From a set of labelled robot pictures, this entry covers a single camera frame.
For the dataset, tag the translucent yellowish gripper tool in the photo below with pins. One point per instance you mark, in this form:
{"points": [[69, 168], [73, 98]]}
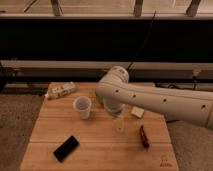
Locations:
{"points": [[119, 123]]}

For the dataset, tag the black eraser block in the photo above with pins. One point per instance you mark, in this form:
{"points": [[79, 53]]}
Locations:
{"points": [[66, 148]]}

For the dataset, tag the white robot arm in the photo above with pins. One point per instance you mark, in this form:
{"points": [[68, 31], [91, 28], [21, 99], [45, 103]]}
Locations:
{"points": [[114, 91]]}

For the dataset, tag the white sponge block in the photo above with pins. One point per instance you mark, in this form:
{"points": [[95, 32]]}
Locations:
{"points": [[137, 112]]}

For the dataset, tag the white crumpled wrapper package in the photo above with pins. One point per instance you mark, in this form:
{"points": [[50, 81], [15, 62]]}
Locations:
{"points": [[60, 91]]}

